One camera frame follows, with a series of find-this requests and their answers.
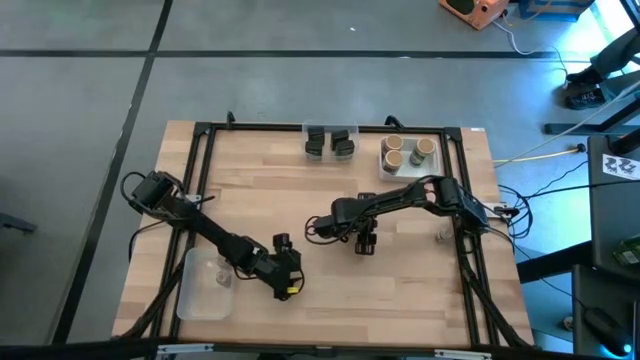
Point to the black camera rig bar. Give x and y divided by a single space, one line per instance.
75 350

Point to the white plastic tray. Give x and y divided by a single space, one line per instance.
435 170

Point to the person's shoe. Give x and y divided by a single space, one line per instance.
584 77
584 96

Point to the dark floor object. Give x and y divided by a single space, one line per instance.
15 222

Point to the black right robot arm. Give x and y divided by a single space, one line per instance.
395 197

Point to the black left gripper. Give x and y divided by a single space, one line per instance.
289 270

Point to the person's leg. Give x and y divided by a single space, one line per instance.
617 52

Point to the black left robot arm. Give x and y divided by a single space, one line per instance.
210 232

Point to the blue box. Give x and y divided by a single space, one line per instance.
555 9

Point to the silver rig bracket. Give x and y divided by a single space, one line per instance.
462 354
185 349

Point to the small clear plastic bin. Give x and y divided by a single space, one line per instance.
327 155

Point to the orange speaker box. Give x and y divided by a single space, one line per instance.
475 12

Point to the black computer mouse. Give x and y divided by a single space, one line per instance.
607 330

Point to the small grey cap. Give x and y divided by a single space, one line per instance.
223 278

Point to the white printed paper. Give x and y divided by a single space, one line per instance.
620 166

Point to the black desk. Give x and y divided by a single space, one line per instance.
612 215

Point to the large clear plastic tub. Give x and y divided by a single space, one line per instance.
200 295

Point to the green circuit board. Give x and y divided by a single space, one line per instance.
628 254

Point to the black aluminium table frame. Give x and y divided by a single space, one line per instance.
260 125

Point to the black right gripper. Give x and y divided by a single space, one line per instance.
366 240

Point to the small clear cap right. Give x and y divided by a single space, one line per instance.
443 234

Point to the black spice tin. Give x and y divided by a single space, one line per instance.
314 149
340 135
316 133
345 148

